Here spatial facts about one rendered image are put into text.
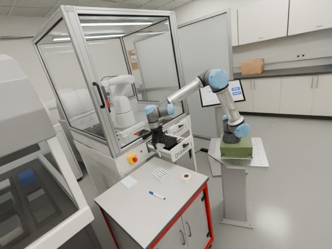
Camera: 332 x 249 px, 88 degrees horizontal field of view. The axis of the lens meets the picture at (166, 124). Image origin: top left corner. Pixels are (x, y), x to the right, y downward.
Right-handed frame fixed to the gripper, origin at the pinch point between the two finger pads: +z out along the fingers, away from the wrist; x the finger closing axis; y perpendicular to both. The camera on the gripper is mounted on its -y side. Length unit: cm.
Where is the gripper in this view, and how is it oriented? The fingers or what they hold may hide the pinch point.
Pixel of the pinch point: (158, 151)
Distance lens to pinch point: 130.0
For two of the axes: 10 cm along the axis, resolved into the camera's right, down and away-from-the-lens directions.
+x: 2.9, -4.2, 8.6
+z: 2.0, 9.0, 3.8
